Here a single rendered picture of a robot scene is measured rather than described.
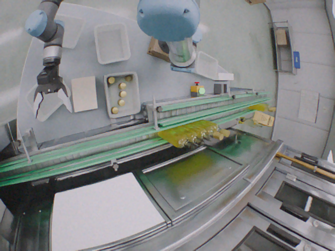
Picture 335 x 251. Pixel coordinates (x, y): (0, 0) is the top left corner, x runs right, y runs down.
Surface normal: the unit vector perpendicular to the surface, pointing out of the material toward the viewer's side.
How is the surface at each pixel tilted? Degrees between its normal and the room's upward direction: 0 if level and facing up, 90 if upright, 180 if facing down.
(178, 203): 90
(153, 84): 0
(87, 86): 0
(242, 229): 90
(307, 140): 90
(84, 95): 0
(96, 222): 90
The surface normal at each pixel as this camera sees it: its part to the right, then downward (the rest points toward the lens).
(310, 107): -0.85, 0.22
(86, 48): 0.52, 0.24
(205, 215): -0.07, -0.95
